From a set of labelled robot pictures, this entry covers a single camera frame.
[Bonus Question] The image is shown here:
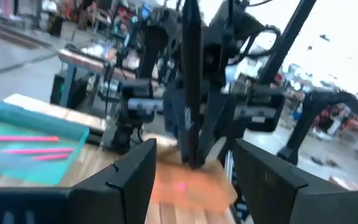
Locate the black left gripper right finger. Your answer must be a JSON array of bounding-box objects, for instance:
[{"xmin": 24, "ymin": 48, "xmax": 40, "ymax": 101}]
[{"xmin": 233, "ymin": 139, "xmax": 309, "ymax": 224}]

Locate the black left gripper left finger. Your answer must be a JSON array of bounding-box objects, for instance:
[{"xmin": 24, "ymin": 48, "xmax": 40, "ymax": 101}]
[{"xmin": 70, "ymin": 138, "xmax": 157, "ymax": 224}]

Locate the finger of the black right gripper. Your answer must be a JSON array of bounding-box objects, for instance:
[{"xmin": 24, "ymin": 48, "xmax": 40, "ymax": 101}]
[
  {"xmin": 177, "ymin": 123, "xmax": 195, "ymax": 169},
  {"xmin": 196, "ymin": 93, "xmax": 226, "ymax": 169}
]

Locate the pink pencil with orange end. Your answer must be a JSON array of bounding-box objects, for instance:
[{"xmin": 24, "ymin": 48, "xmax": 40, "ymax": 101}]
[
  {"xmin": 0, "ymin": 147, "xmax": 75, "ymax": 155},
  {"xmin": 34, "ymin": 154, "xmax": 70, "ymax": 162},
  {"xmin": 0, "ymin": 136, "xmax": 60, "ymax": 143}
]

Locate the orange plastic bin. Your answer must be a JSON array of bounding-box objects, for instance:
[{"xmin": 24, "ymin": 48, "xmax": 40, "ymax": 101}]
[{"xmin": 149, "ymin": 160, "xmax": 238, "ymax": 214}]

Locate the light teal plastic bin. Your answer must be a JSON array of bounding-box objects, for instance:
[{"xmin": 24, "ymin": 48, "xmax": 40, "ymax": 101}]
[{"xmin": 0, "ymin": 101, "xmax": 90, "ymax": 185}]

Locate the black computer tower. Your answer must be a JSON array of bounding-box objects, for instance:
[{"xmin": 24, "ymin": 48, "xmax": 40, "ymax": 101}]
[{"xmin": 50, "ymin": 74, "xmax": 90, "ymax": 110}]

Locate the blue-grey side table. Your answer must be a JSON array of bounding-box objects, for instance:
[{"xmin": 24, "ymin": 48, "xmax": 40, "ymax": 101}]
[{"xmin": 57, "ymin": 46, "xmax": 136, "ymax": 108}]

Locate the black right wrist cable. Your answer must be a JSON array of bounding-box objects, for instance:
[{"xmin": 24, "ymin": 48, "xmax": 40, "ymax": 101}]
[{"xmin": 228, "ymin": 24, "xmax": 282, "ymax": 66}]

